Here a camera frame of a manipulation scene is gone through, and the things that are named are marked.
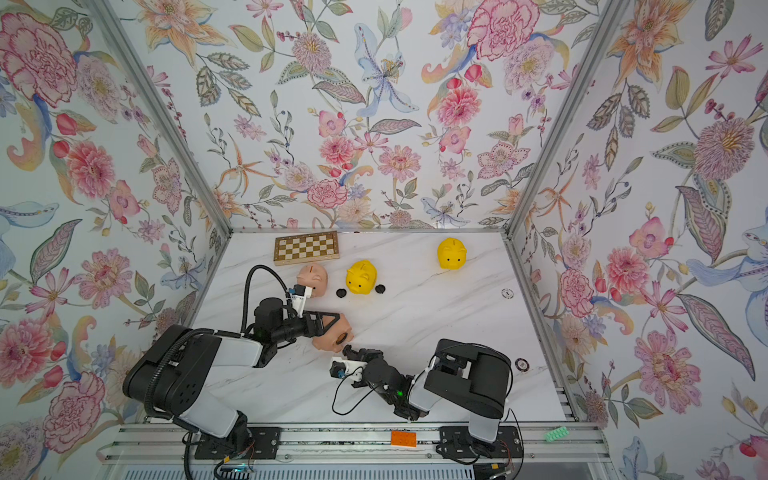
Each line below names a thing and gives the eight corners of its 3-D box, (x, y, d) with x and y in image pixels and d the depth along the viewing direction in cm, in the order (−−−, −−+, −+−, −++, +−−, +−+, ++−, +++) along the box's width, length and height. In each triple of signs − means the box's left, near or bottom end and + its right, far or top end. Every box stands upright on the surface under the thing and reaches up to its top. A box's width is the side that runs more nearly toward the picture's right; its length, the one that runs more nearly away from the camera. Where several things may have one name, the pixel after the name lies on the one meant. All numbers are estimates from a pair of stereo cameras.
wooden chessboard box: (275, 266, 112) (273, 261, 110) (277, 242, 120) (275, 237, 117) (340, 258, 115) (339, 252, 112) (337, 235, 123) (336, 229, 120)
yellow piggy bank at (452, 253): (440, 274, 110) (444, 257, 103) (437, 254, 117) (440, 236, 109) (462, 274, 110) (469, 257, 103) (458, 254, 117) (464, 236, 109)
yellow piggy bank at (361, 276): (343, 291, 104) (341, 275, 97) (359, 271, 110) (358, 255, 103) (364, 301, 102) (363, 286, 95) (379, 280, 107) (379, 265, 100)
